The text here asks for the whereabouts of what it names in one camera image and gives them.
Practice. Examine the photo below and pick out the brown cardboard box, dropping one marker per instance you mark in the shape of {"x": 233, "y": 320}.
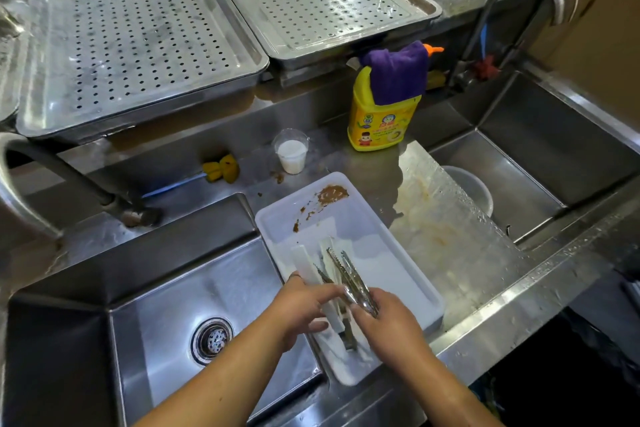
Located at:
{"x": 600, "y": 41}

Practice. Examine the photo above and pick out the person's left hand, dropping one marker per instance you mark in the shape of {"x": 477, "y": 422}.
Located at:
{"x": 295, "y": 306}

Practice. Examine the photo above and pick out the person's left forearm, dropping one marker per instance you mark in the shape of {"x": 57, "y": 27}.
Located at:
{"x": 215, "y": 386}

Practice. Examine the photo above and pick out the small yellow sponge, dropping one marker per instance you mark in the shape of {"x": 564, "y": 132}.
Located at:
{"x": 436, "y": 80}

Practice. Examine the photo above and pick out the thin steel faucet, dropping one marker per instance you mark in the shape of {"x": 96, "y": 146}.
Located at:
{"x": 535, "y": 26}

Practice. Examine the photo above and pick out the blue plastic strip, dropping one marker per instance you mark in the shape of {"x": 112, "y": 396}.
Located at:
{"x": 483, "y": 39}

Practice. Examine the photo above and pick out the yellow detergent bottle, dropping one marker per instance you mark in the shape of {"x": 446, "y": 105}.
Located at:
{"x": 380, "y": 126}

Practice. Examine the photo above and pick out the person's right forearm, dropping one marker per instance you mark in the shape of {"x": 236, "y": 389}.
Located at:
{"x": 445, "y": 396}

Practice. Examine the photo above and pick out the white-tipped metal tongs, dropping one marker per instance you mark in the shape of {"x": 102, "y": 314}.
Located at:
{"x": 305, "y": 261}

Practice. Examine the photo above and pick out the clear cup with white liquid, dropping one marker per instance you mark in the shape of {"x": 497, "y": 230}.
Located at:
{"x": 292, "y": 156}

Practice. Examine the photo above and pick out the red cloth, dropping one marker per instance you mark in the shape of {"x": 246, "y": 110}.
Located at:
{"x": 485, "y": 67}

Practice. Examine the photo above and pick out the white plastic tray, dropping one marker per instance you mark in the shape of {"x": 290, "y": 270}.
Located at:
{"x": 390, "y": 261}

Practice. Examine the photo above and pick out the person's right hand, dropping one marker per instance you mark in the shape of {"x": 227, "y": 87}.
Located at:
{"x": 395, "y": 326}

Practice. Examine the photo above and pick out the purple cloth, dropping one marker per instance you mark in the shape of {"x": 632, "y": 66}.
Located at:
{"x": 397, "y": 74}

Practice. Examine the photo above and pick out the stainless steel sink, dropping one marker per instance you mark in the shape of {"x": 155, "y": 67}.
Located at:
{"x": 160, "y": 281}
{"x": 550, "y": 151}

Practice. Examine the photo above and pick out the steel tongs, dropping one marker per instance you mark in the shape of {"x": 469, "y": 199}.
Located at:
{"x": 325, "y": 275}
{"x": 355, "y": 276}

